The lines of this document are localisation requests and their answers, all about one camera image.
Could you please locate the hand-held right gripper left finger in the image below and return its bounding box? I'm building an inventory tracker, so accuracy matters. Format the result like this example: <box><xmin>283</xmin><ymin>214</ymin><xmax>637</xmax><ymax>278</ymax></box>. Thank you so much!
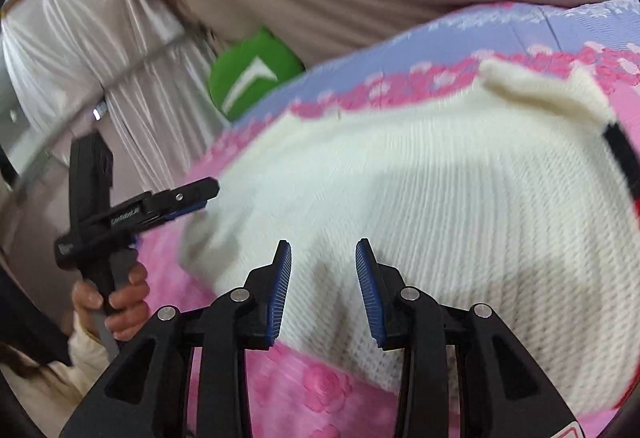
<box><xmin>59</xmin><ymin>240</ymin><xmax>292</xmax><ymax>438</ymax></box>

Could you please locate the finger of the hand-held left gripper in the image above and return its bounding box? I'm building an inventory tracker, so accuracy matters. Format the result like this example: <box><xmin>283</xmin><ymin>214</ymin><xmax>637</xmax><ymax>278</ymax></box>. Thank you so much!
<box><xmin>150</xmin><ymin>178</ymin><xmax>221</xmax><ymax>224</ymax></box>

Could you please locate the person's left hand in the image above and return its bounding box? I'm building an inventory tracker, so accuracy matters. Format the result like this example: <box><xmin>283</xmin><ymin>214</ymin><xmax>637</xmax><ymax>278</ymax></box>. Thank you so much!
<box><xmin>72</xmin><ymin>262</ymin><xmax>151</xmax><ymax>341</ymax></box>

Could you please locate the white knitted sweater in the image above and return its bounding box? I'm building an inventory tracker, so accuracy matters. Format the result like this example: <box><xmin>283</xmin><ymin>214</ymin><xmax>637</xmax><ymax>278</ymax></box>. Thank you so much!
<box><xmin>177</xmin><ymin>59</ymin><xmax>640</xmax><ymax>419</ymax></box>

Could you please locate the black strap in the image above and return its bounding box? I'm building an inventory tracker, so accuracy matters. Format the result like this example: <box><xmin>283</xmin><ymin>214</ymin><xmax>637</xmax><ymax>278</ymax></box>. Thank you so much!
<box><xmin>602</xmin><ymin>122</ymin><xmax>640</xmax><ymax>200</ymax></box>

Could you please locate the metal rail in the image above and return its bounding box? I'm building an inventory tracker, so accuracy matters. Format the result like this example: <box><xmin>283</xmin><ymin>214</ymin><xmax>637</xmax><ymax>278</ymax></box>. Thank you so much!
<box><xmin>12</xmin><ymin>34</ymin><xmax>203</xmax><ymax>189</ymax></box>

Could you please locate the person's left forearm cream sleeve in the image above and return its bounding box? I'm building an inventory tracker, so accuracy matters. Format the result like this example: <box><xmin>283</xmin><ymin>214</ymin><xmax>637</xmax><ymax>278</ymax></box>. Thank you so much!
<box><xmin>67</xmin><ymin>328</ymin><xmax>121</xmax><ymax>401</ymax></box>

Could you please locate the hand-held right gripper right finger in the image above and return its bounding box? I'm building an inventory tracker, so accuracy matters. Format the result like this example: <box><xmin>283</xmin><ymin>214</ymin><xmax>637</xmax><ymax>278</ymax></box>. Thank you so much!
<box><xmin>355</xmin><ymin>238</ymin><xmax>581</xmax><ymax>438</ymax></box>

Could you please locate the green cushion with white mark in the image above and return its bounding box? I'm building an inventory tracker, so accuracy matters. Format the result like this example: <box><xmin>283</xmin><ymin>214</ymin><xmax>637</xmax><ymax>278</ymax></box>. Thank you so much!
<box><xmin>207</xmin><ymin>25</ymin><xmax>306</xmax><ymax>121</ymax></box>

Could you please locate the dark cloth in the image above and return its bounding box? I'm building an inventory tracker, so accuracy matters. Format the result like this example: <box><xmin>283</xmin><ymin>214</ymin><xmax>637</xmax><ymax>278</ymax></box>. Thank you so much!
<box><xmin>0</xmin><ymin>263</ymin><xmax>71</xmax><ymax>369</ymax></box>

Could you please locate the white satin curtain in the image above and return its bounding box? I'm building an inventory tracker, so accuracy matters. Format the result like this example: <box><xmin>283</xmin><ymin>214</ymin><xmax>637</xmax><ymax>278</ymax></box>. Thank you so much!
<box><xmin>0</xmin><ymin>0</ymin><xmax>226</xmax><ymax>199</ymax></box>

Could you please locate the pink floral blanket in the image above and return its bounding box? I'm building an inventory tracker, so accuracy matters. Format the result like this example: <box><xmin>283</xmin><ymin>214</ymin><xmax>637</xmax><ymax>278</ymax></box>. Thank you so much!
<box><xmin>135</xmin><ymin>0</ymin><xmax>640</xmax><ymax>438</ymax></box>

